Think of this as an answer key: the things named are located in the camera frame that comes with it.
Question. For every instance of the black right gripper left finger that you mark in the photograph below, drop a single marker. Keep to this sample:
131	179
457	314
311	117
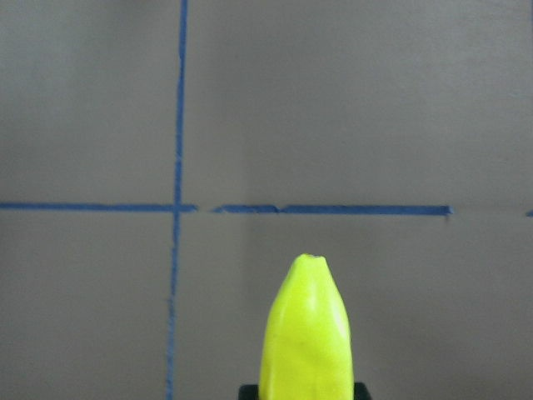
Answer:
248	392

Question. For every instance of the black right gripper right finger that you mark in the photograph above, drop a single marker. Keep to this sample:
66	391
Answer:
361	391

